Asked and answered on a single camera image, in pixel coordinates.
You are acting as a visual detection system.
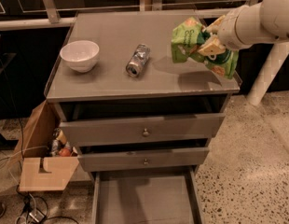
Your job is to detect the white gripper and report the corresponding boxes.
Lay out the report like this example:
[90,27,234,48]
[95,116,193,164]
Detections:
[198,6,251,56]

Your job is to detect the green rice chip bag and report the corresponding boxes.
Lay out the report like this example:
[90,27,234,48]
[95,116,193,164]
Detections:
[171,17,239,79]

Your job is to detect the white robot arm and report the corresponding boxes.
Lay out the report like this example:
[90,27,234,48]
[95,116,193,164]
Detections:
[198,0,289,56]

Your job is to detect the grey drawer cabinet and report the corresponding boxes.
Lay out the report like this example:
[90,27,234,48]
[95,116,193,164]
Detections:
[43,10,242,175]

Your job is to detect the grey middle drawer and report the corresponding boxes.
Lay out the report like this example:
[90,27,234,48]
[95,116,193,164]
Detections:
[78,147,209,172]

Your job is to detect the grey drawer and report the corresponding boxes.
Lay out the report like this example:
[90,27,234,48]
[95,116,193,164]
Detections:
[60,113,225,147]
[91,166,206,224]
[78,147,209,172]

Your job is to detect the grey top drawer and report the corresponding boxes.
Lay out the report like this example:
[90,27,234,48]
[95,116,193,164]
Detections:
[60,113,225,147]

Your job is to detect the grey bottom drawer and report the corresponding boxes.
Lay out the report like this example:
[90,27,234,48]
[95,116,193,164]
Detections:
[91,166,206,224]

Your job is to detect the white leaning pole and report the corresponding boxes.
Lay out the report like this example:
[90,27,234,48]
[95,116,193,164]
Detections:
[247,42,289,105]

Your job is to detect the silver drink can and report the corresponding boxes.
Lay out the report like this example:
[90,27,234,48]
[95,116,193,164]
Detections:
[126,44,150,77]

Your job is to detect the white ceramic bowl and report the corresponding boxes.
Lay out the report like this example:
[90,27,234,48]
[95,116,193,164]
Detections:
[60,40,100,73]

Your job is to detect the items inside cardboard box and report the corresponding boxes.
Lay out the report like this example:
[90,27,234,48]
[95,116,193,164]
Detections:
[49,128,76,157]

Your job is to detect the cardboard box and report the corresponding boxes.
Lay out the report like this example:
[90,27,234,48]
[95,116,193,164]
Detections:
[7,102,78,192]

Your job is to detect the metal railing frame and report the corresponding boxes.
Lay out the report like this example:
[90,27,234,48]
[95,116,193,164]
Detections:
[0,0,289,33]

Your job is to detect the cables on floor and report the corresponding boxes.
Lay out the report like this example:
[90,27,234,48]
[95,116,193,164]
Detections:
[0,147,80,224]

